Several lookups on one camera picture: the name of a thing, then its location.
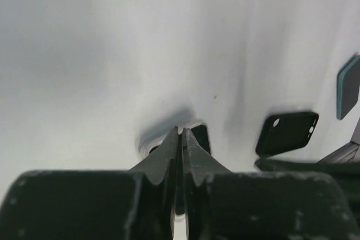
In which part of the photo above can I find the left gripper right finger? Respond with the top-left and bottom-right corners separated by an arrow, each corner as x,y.
182,129 -> 359,239

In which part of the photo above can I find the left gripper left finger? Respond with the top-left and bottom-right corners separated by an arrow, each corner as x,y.
1,128 -> 178,239

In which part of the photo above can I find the white-edged black smartphone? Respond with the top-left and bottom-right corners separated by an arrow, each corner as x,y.
147,123 -> 212,215

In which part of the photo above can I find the blue-edged black smartphone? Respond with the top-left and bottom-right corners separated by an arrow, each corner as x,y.
336,54 -> 359,120

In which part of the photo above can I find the black phone case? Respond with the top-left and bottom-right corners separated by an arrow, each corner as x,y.
255,111 -> 319,157

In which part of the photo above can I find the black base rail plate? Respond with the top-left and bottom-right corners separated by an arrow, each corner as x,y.
255,159 -> 359,176

